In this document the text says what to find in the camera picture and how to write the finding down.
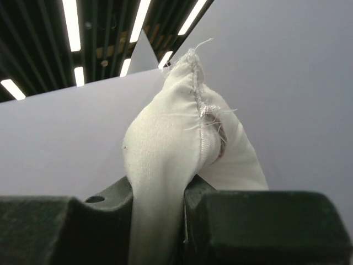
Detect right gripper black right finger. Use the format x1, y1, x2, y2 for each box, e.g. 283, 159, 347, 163
181, 176, 352, 264

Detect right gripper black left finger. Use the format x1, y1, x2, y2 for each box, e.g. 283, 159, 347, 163
1, 177, 133, 264

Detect white pillow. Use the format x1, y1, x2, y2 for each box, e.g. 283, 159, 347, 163
122, 48, 268, 264

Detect ceiling light strips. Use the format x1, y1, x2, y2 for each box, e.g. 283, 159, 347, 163
1, 0, 212, 102

